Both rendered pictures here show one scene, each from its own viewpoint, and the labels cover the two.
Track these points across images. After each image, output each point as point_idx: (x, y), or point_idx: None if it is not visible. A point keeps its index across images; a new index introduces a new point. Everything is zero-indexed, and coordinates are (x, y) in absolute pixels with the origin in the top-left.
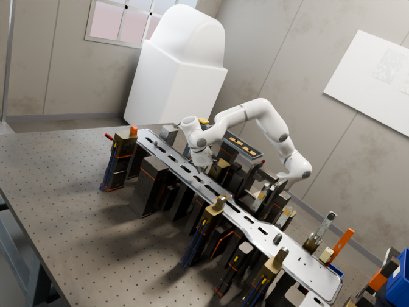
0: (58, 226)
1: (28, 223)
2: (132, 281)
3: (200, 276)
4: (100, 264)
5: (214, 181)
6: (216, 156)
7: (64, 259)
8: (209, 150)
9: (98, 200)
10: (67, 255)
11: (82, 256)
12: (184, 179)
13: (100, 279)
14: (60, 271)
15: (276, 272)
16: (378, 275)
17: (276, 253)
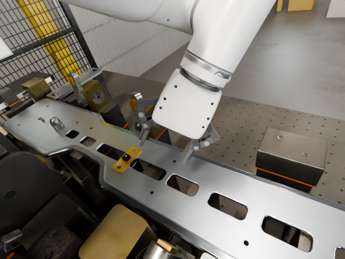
0: (319, 134)
1: (342, 123)
2: (213, 126)
3: None
4: (247, 125)
5: (141, 202)
6: (146, 98)
7: (275, 114)
8: (168, 81)
9: (338, 194)
10: (278, 118)
11: (266, 123)
12: (213, 163)
13: (237, 116)
14: (268, 108)
15: (89, 80)
16: None
17: (71, 113)
